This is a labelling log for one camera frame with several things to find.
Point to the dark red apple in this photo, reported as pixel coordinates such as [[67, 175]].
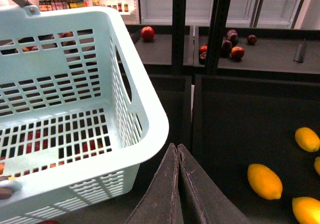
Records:
[[252, 39]]

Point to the glass door refrigerator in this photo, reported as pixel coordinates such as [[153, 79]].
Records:
[[263, 14]]

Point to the dark purple fruit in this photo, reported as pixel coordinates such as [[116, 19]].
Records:
[[232, 36]]

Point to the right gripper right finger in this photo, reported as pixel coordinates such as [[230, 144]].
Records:
[[201, 199]]

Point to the yellow lemon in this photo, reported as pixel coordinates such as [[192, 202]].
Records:
[[307, 139], [264, 181], [306, 210]]

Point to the light blue plastic basket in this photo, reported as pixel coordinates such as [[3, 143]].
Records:
[[78, 115]]

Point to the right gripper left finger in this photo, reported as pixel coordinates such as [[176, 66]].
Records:
[[161, 202]]

